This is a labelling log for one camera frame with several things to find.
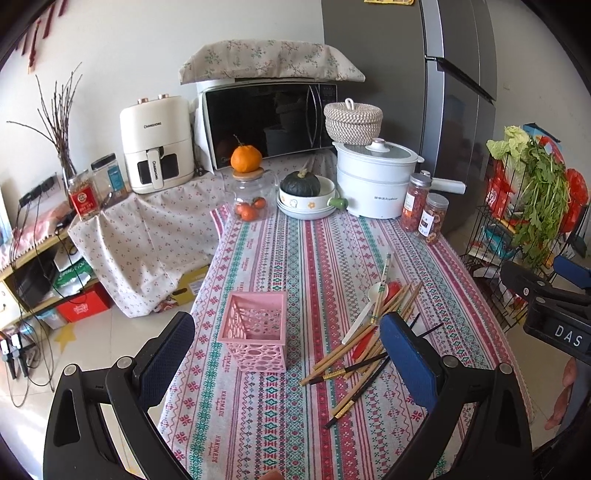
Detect jar of dried slices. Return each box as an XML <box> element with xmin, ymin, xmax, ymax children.
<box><xmin>418</xmin><ymin>193</ymin><xmax>449</xmax><ymax>244</ymax></box>

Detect vase of dry twigs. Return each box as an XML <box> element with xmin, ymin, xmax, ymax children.
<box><xmin>7</xmin><ymin>64</ymin><xmax>82</xmax><ymax>187</ymax></box>

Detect black chopstick gold end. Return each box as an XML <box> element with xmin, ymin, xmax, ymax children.
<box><xmin>324</xmin><ymin>357</ymin><xmax>390</xmax><ymax>430</ymax></box>
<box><xmin>310</xmin><ymin>352</ymin><xmax>388</xmax><ymax>385</ymax></box>

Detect black microwave oven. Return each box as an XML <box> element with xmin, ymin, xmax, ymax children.
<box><xmin>194</xmin><ymin>79</ymin><xmax>338</xmax><ymax>172</ymax></box>

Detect red label glass jar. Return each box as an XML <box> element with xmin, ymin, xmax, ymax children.
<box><xmin>67</xmin><ymin>170</ymin><xmax>100</xmax><ymax>221</ymax></box>

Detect glass jar with tangerines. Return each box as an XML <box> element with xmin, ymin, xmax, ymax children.
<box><xmin>224</xmin><ymin>167</ymin><xmax>277</xmax><ymax>222</ymax></box>

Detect person's right hand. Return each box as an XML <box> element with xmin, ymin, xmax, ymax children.
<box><xmin>544</xmin><ymin>358</ymin><xmax>577</xmax><ymax>430</ymax></box>

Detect red plastic spoon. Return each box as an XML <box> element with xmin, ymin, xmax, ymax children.
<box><xmin>351</xmin><ymin>281</ymin><xmax>403</xmax><ymax>361</ymax></box>

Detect white plastic spoon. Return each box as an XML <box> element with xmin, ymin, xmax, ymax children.
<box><xmin>342</xmin><ymin>283</ymin><xmax>380</xmax><ymax>345</ymax></box>

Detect black lid clear jar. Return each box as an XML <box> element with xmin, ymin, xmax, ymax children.
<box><xmin>90</xmin><ymin>153</ymin><xmax>128</xmax><ymax>210</ymax></box>

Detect dark green squash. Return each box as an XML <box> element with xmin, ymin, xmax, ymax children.
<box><xmin>280</xmin><ymin>169</ymin><xmax>321</xmax><ymax>197</ymax></box>

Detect pink perforated utensil basket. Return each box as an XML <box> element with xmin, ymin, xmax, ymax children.
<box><xmin>217</xmin><ymin>291</ymin><xmax>287</xmax><ymax>373</ymax></box>

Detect woven lidded basket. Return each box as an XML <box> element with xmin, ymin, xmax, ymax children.
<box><xmin>324</xmin><ymin>98</ymin><xmax>384</xmax><ymax>146</ymax></box>

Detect leafy green vegetables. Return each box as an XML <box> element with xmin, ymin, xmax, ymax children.
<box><xmin>485</xmin><ymin>125</ymin><xmax>570</xmax><ymax>269</ymax></box>

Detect yellow cardboard box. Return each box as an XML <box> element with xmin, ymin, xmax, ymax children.
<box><xmin>155</xmin><ymin>265</ymin><xmax>209</xmax><ymax>312</ymax></box>

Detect white ceramic dish green handle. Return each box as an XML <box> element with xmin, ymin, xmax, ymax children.
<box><xmin>276</xmin><ymin>176</ymin><xmax>349</xmax><ymax>220</ymax></box>

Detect floral cloth microwave cover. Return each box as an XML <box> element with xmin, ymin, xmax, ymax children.
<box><xmin>178</xmin><ymin>39</ymin><xmax>366</xmax><ymax>85</ymax></box>

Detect red box on shelf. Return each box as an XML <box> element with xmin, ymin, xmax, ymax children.
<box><xmin>56</xmin><ymin>283</ymin><xmax>112</xmax><ymax>323</ymax></box>

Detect large orange on jar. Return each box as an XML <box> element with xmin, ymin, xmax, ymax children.
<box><xmin>230</xmin><ymin>137</ymin><xmax>263</xmax><ymax>174</ymax></box>

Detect white electric cooking pot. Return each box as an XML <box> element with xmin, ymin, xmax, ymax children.
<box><xmin>331</xmin><ymin>138</ymin><xmax>468</xmax><ymax>220</ymax></box>

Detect black wire rack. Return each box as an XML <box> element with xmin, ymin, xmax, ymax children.
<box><xmin>462</xmin><ymin>160</ymin><xmax>589</xmax><ymax>331</ymax></box>

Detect grey refrigerator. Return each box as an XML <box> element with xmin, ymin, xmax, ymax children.
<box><xmin>322</xmin><ymin>0</ymin><xmax>497</xmax><ymax>233</ymax></box>

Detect patterned striped tablecloth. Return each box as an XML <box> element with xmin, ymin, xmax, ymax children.
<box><xmin>159</xmin><ymin>209</ymin><xmax>515</xmax><ymax>479</ymax></box>

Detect light wooden chopstick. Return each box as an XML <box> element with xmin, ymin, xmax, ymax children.
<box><xmin>300</xmin><ymin>285</ymin><xmax>409</xmax><ymax>386</ymax></box>

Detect jar of red dried fruit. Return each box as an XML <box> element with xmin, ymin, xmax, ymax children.
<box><xmin>401</xmin><ymin>171</ymin><xmax>432</xmax><ymax>232</ymax></box>

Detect white air fryer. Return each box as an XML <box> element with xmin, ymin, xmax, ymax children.
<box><xmin>119</xmin><ymin>94</ymin><xmax>195</xmax><ymax>195</ymax></box>

